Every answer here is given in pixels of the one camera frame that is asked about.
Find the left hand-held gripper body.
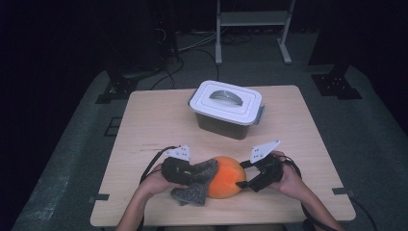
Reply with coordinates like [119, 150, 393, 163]
[161, 144, 197, 187]

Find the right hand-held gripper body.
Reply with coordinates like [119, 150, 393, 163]
[245, 139, 286, 193]

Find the grey translucent storage box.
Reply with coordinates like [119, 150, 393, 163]
[194, 112, 251, 141]

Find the grey lidded plastic box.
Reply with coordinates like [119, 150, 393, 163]
[188, 79, 267, 127]

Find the person's left hand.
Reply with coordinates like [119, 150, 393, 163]
[139, 163, 190, 199]

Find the person's right hand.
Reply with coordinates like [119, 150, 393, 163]
[268, 150, 305, 202]

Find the black tape square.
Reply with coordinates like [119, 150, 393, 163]
[103, 116, 124, 138]

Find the grey tape piece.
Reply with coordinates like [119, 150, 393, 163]
[331, 187, 357, 197]
[88, 192, 111, 204]

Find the black stand base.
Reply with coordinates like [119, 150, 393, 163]
[310, 63, 364, 101]
[94, 68, 162, 105]

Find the white metal stand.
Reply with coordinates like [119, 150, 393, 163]
[215, 0, 297, 66]

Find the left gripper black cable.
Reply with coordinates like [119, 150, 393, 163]
[138, 145, 179, 231]

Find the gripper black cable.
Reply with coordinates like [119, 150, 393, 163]
[281, 155, 339, 231]
[138, 145, 179, 231]

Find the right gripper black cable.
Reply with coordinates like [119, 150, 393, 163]
[281, 155, 339, 231]

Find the thin black floor cable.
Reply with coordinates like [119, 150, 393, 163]
[348, 195, 378, 231]

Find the tangle of dark cables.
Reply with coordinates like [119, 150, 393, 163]
[220, 31, 255, 46]

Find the white floor cable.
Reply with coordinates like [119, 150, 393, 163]
[177, 30, 223, 53]

